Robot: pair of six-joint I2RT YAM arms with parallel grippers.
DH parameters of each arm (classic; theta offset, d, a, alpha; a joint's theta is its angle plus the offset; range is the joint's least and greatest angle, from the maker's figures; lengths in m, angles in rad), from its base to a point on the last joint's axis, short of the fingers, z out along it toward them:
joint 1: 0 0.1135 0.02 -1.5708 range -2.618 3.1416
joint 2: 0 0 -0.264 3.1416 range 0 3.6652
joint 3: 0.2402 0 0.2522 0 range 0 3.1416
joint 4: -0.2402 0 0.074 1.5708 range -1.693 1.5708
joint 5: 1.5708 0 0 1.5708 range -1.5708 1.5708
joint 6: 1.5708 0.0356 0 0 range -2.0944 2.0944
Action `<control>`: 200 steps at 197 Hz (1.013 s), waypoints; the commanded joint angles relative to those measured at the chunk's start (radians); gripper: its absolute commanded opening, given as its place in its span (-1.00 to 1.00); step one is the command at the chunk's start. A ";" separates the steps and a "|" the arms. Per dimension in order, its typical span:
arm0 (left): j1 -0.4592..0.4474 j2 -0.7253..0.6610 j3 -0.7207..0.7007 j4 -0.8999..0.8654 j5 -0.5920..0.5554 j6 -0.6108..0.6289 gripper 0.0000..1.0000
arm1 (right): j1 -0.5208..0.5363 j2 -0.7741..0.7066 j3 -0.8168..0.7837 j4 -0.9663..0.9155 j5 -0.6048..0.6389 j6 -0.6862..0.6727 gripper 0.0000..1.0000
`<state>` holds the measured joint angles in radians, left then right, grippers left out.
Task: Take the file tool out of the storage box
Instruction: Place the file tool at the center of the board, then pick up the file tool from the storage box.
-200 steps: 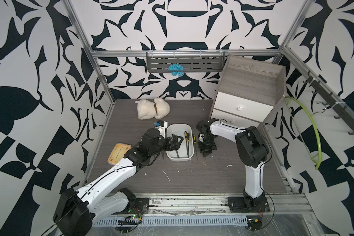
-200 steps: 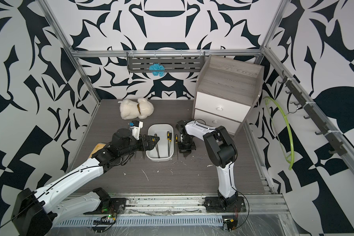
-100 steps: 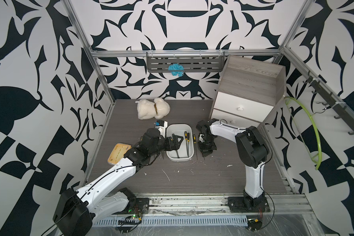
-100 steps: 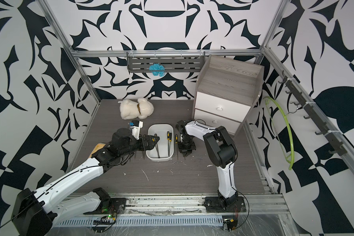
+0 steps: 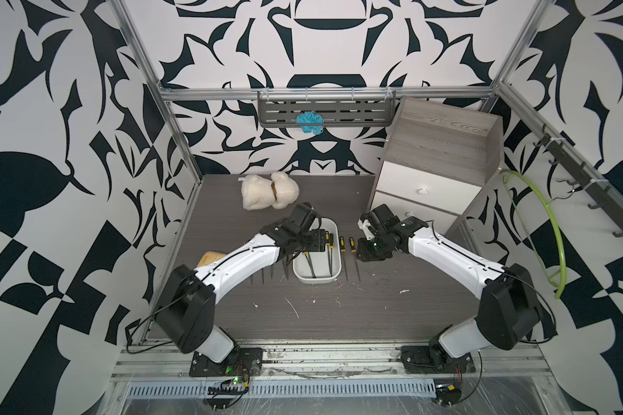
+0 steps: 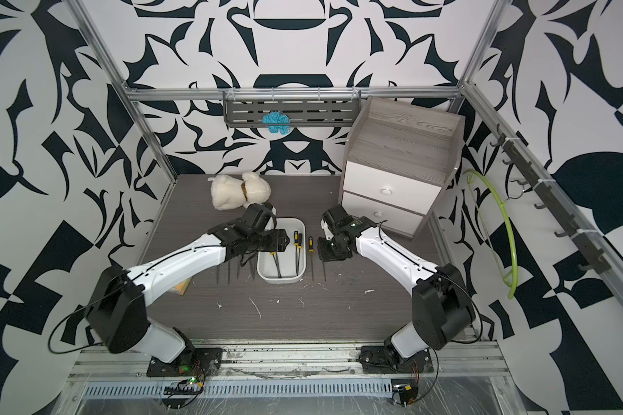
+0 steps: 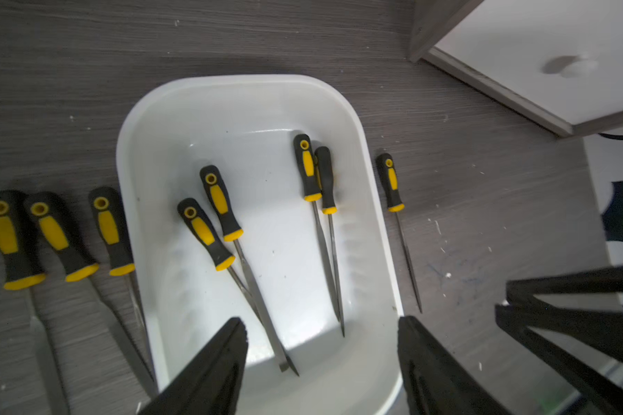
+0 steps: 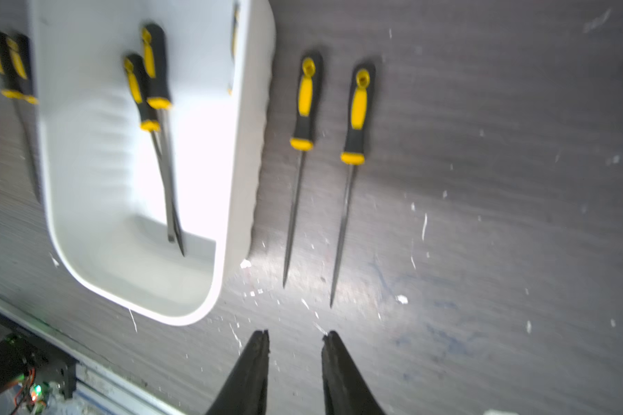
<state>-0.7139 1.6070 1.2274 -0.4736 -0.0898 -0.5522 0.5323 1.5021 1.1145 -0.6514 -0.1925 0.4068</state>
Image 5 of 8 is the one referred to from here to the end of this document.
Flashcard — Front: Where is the aluminium cage frame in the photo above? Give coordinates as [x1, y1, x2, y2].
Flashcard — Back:
[106, 0, 623, 415]

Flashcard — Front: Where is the file with yellow handle six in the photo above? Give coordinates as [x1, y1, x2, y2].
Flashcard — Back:
[349, 237, 362, 282]

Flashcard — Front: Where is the grey wall shelf rack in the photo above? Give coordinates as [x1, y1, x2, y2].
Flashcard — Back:
[257, 91, 396, 128]

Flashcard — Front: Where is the white plush toy animal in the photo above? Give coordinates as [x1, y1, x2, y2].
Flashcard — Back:
[238, 172, 300, 211]

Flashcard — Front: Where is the file with yellow handle two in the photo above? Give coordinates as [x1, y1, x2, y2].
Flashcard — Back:
[326, 231, 334, 277]

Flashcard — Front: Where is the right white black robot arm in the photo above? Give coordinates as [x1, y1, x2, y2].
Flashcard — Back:
[356, 204, 543, 372]

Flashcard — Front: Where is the file with yellow handle one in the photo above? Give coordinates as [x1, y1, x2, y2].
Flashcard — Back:
[303, 252, 317, 278]

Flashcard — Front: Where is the grey wall hook rail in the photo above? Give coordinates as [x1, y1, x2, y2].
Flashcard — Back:
[535, 124, 623, 238]

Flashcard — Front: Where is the file with yellow handle seven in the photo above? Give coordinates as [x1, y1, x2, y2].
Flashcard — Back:
[339, 236, 349, 281]

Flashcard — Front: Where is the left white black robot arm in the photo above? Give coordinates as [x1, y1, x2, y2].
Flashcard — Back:
[153, 202, 325, 368]

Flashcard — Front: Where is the green hoop tube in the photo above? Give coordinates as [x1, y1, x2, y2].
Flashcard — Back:
[498, 169, 568, 300]

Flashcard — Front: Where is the grey white drawer cabinet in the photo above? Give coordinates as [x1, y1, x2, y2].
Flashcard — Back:
[368, 98, 505, 233]

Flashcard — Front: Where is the white plastic storage box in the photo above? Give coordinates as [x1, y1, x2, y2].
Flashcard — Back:
[292, 218, 343, 285]

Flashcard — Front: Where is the yellow sponge pad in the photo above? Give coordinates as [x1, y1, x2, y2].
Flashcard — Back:
[197, 252, 226, 268]

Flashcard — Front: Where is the teal crumpled cloth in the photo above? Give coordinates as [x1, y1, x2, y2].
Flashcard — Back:
[295, 112, 325, 136]

